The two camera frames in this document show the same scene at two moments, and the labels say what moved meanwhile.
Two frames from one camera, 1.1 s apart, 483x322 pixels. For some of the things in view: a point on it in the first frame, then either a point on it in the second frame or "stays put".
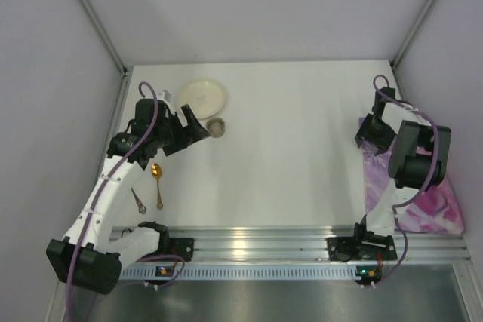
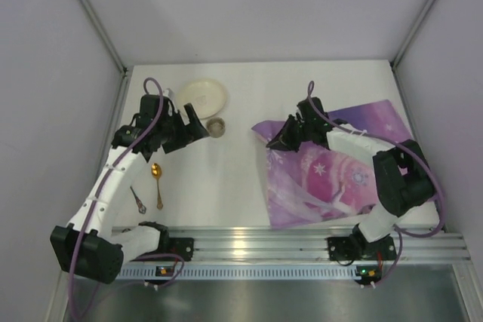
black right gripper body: [369, 137] → [296, 133]
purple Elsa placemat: [439, 211] → [317, 185]
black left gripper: [179, 132] stays put
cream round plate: [206, 98] stays put
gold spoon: [156, 172] stays put
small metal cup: [216, 127] stays put
